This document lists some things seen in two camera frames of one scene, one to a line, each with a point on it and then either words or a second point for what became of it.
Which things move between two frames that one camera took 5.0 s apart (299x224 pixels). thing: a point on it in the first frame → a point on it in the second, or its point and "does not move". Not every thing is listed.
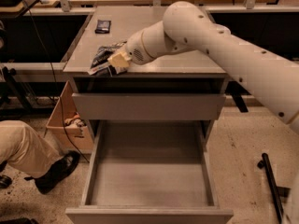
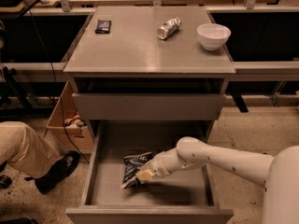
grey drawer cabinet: (178, 89) does not move
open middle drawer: (150, 172) does not move
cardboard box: (67, 134) does not move
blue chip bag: (101, 66) → (131, 164)
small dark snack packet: (103, 26) does not move
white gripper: (135, 49) → (161, 163)
